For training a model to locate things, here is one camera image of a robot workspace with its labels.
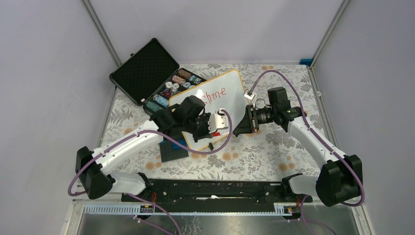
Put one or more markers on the black poker chip case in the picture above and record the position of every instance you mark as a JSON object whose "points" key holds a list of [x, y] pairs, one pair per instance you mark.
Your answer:
{"points": [[143, 76]]}

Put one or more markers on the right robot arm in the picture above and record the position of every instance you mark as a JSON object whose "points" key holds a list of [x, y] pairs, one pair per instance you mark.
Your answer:
{"points": [[340, 178]]}

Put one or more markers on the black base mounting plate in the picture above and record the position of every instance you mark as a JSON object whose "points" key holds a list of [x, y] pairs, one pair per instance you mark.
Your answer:
{"points": [[219, 196]]}

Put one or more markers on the dark grey building baseplate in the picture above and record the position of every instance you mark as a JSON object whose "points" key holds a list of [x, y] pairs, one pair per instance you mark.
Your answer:
{"points": [[169, 154]]}

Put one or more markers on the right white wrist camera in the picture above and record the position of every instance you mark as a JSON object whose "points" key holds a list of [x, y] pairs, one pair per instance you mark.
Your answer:
{"points": [[250, 95]]}

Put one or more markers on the dark blue building brick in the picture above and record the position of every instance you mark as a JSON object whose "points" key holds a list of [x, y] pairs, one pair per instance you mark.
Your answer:
{"points": [[176, 146]]}

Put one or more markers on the floral table mat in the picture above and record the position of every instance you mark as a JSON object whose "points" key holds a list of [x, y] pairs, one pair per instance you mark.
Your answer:
{"points": [[268, 155]]}

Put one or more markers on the yellow framed whiteboard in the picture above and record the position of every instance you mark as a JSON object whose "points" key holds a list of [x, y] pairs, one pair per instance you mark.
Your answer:
{"points": [[224, 91]]}

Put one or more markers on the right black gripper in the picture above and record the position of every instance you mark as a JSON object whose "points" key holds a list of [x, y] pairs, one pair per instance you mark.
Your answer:
{"points": [[248, 125]]}

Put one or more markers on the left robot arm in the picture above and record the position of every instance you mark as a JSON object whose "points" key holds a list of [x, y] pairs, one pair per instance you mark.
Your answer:
{"points": [[95, 169]]}

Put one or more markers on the blue corner bracket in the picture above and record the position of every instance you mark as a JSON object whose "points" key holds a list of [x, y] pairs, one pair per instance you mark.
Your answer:
{"points": [[307, 62]]}

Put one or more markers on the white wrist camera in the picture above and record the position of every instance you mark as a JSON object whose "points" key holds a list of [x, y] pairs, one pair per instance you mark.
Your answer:
{"points": [[218, 121], [250, 95]]}

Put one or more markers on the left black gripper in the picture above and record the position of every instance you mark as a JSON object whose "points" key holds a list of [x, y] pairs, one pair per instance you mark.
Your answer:
{"points": [[206, 134]]}

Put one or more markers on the white poker chip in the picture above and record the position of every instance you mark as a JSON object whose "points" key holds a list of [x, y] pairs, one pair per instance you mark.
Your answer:
{"points": [[169, 85]]}

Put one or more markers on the triangular dealer button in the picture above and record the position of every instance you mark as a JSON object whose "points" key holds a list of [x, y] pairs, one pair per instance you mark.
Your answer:
{"points": [[167, 93]]}

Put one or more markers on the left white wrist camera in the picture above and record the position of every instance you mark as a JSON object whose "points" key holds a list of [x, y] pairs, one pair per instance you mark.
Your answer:
{"points": [[218, 121]]}

